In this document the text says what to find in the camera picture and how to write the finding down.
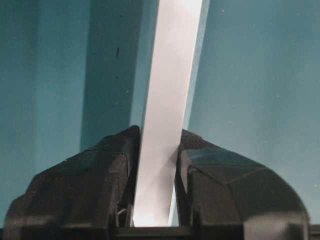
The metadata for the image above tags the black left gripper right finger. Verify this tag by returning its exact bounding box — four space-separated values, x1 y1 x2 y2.
175 130 310 240

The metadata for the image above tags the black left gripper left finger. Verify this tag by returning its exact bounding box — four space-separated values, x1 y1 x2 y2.
2 125 140 240

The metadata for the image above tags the white wooden board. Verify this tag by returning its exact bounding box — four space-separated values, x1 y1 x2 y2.
133 0 203 227

